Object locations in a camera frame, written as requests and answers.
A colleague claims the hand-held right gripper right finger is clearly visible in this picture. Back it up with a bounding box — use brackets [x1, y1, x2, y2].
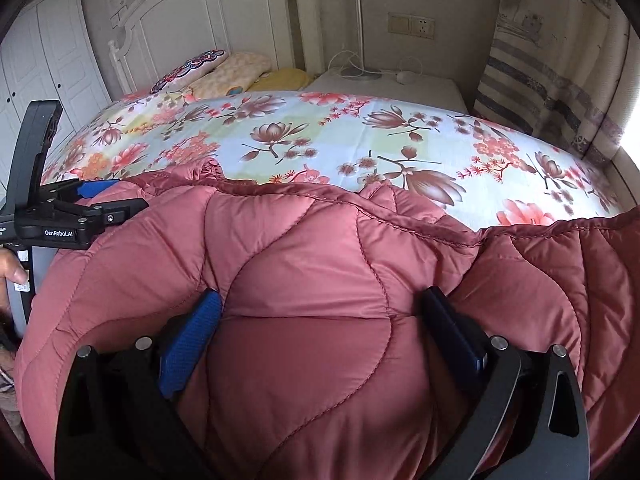
[420, 285, 588, 480]

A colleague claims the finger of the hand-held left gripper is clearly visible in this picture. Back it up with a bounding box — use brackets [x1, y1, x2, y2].
[40, 178, 123, 202]
[50, 198, 150, 227]

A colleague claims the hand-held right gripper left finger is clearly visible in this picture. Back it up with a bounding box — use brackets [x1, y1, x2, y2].
[55, 287, 223, 480]

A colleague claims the pink quilted jacket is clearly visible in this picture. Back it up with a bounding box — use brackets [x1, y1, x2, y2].
[14, 157, 640, 480]

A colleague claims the person's left hand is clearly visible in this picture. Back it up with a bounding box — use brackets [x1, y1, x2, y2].
[0, 252, 30, 312]

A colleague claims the white wardrobe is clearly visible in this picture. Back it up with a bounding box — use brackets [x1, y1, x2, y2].
[0, 0, 113, 136]

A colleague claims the mandala patterned pillow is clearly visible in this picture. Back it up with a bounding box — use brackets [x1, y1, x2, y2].
[150, 49, 231, 93]

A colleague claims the beige pillow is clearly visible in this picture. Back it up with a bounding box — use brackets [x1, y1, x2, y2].
[192, 51, 273, 100]

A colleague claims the white wooden headboard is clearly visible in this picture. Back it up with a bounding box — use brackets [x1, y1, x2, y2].
[109, 0, 326, 96]

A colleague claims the yellow pillow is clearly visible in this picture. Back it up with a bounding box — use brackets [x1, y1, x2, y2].
[247, 67, 313, 93]

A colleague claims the floral bed sheet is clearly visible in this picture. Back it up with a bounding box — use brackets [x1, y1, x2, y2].
[40, 87, 626, 231]

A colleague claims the beige windowsill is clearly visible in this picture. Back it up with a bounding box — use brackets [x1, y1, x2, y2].
[612, 142, 640, 216]

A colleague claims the white nightstand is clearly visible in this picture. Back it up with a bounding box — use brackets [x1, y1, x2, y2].
[302, 70, 468, 113]

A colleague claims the slim silver floor lamp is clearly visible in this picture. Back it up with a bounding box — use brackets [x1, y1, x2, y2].
[340, 0, 383, 82]

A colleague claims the ship printed curtain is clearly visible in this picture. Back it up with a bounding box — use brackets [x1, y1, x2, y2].
[472, 0, 640, 166]

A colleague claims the white wall paper sheet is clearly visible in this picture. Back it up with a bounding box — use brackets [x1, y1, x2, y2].
[107, 0, 129, 28]

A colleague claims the white cable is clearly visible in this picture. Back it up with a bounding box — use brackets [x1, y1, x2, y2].
[327, 50, 366, 79]

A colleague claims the beige wall socket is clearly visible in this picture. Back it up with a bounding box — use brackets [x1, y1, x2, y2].
[388, 11, 435, 38]

